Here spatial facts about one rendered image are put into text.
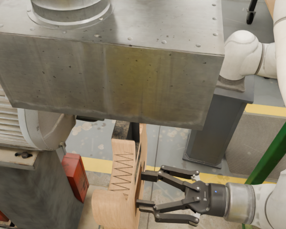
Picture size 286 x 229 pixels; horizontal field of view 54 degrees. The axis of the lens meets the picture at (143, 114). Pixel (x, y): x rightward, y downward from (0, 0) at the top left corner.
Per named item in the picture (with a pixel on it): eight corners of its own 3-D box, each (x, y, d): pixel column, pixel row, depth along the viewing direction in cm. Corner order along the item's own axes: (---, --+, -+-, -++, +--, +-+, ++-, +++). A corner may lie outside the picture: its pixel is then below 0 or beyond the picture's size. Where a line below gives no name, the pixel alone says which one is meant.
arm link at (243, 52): (216, 58, 152) (226, 22, 135) (250, 63, 150) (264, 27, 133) (214, 78, 142) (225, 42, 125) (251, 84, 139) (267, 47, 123)
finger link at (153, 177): (157, 176, 69) (157, 173, 69) (129, 171, 69) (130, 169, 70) (156, 182, 71) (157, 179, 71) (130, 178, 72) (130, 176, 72)
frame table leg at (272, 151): (230, 211, 174) (293, 124, 105) (230, 203, 178) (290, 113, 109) (239, 213, 174) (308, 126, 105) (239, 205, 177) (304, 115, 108)
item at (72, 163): (37, 197, 146) (13, 162, 118) (46, 176, 154) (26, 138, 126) (83, 204, 144) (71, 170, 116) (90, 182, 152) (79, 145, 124)
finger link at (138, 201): (154, 206, 66) (153, 210, 66) (125, 203, 67) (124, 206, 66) (154, 201, 64) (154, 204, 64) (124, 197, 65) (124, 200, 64)
